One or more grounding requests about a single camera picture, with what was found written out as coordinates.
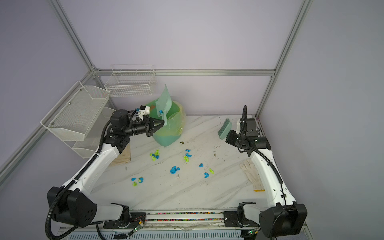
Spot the paper scraps cluster upper left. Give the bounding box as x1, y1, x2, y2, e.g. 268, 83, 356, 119
150, 149, 160, 162

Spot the paper scraps cluster centre top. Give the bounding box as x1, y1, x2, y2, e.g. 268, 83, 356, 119
184, 149, 192, 163

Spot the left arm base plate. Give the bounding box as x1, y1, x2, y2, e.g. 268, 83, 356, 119
103, 212, 147, 229

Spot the paper scraps cluster far left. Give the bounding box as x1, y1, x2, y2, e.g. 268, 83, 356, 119
131, 177, 144, 187

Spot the green trash bin with bag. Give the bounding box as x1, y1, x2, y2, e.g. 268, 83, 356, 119
153, 101, 187, 147

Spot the blue paper scrap centre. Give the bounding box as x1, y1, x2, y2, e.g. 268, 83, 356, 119
170, 166, 180, 174

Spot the beige glove left side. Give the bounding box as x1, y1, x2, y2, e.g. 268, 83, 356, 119
110, 144, 131, 167

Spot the white slotted cable duct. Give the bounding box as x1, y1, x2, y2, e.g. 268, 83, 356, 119
66, 230, 244, 240

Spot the white wire basket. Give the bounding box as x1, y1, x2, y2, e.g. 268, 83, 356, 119
105, 65, 157, 97

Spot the aluminium front rail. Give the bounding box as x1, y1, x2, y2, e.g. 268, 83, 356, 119
58, 207, 308, 233

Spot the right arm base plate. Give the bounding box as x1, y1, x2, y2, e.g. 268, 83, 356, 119
223, 211, 260, 228

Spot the paper scraps cluster centre right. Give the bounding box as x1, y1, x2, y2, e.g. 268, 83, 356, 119
199, 163, 215, 178

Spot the green plastic dustpan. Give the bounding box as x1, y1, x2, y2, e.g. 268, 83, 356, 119
155, 85, 172, 126

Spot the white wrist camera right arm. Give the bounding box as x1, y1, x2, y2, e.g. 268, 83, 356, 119
138, 106, 151, 116

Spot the white mesh two-tier shelf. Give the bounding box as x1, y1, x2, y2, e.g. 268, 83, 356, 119
41, 82, 115, 159

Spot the white knit glove right side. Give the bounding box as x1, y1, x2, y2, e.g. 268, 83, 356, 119
239, 158, 265, 192

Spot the green hand brush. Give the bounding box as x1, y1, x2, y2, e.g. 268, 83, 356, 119
218, 118, 232, 140

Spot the paper scraps cluster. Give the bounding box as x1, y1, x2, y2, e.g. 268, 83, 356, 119
131, 177, 144, 187
199, 163, 215, 178
184, 149, 192, 163
150, 149, 160, 162

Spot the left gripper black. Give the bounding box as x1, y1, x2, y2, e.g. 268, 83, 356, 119
124, 115, 167, 138

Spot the robot right arm white black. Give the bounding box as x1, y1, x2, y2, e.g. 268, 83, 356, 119
225, 106, 308, 240

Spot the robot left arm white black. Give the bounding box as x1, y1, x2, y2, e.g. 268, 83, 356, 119
45, 106, 167, 240

